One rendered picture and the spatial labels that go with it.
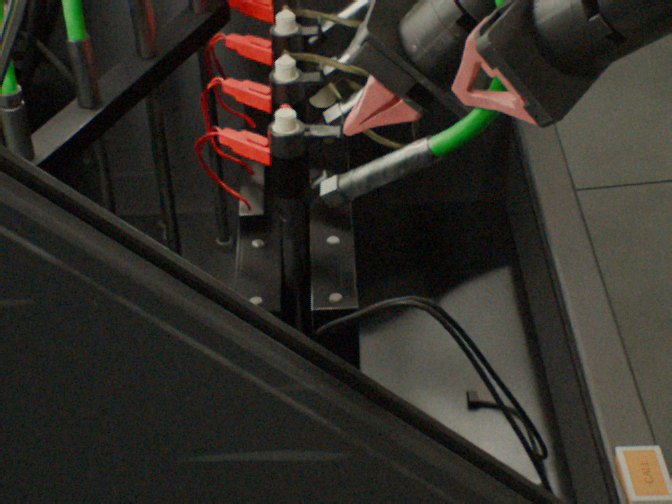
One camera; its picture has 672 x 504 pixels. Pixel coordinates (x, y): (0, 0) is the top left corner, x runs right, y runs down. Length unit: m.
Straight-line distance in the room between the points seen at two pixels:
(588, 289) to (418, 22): 0.31
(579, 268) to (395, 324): 0.21
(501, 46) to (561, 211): 0.48
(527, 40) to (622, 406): 0.36
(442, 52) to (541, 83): 0.18
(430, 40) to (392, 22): 0.04
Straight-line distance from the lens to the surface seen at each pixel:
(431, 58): 0.93
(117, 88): 1.12
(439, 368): 1.22
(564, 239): 1.18
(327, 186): 0.92
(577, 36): 0.74
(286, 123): 1.00
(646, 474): 0.96
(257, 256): 1.11
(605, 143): 3.12
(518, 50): 0.76
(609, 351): 1.07
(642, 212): 2.90
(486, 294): 1.31
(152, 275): 0.67
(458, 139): 0.86
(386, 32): 0.94
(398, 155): 0.88
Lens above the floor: 1.64
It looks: 37 degrees down
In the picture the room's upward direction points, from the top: 2 degrees counter-clockwise
